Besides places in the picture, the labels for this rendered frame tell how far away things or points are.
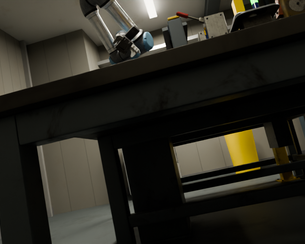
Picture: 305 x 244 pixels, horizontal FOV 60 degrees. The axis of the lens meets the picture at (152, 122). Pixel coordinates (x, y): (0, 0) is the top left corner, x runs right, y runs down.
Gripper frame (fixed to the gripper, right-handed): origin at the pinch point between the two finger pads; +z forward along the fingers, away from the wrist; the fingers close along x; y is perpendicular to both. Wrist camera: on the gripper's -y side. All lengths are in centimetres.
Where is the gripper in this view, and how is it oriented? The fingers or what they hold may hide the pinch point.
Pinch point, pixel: (129, 44)
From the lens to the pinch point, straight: 146.3
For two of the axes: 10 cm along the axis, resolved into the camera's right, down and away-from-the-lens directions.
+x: -7.7, -4.8, -4.2
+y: -6.1, 7.5, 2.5
